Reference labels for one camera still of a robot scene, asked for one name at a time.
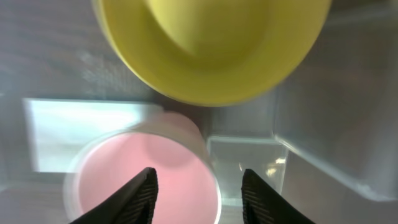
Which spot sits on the yellow small bowl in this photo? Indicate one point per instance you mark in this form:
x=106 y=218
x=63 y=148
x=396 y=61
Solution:
x=211 y=52

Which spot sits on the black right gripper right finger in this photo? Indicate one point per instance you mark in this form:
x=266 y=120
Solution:
x=263 y=205

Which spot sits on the pink cup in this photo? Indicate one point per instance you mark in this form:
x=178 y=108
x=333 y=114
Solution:
x=158 y=171

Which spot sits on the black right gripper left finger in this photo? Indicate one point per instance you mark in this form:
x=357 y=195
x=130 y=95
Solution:
x=133 y=203

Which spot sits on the clear plastic storage container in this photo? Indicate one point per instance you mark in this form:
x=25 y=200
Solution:
x=335 y=116

